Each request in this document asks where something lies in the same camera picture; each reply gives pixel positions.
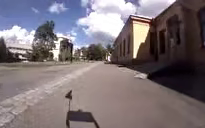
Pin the brown brick building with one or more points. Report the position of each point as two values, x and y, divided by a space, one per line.
186 36

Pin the broad leafy tree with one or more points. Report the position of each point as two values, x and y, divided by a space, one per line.
43 41

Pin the grey cobblestone strip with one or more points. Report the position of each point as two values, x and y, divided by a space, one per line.
10 106

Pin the row of distant trees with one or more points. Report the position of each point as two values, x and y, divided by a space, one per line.
96 52

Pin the grey gravelly road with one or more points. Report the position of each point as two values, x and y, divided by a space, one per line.
26 75

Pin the grey asphalt path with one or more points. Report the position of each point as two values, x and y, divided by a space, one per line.
130 100

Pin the yellow building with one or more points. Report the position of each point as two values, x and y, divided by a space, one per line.
136 38

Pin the long pale building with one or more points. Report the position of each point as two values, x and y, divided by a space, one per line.
20 50

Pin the small dark tree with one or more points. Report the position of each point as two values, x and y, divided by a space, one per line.
0 50

